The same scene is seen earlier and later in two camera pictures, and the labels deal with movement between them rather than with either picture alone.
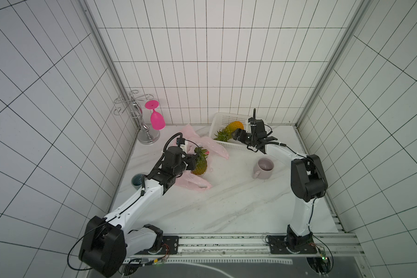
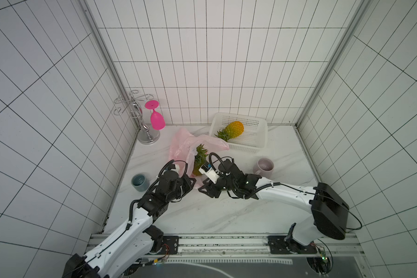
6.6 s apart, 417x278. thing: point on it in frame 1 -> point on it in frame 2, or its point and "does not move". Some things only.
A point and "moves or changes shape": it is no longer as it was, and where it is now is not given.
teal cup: (136, 180) does not move
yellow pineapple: (226, 134) does not move
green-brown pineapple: (201, 163) does not move
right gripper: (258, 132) -> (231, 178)
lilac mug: (263, 169) does not move
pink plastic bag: (212, 147) moves or changes shape
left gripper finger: (191, 160) -> (190, 184)
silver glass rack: (145, 135) does not move
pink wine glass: (158, 122) does not move
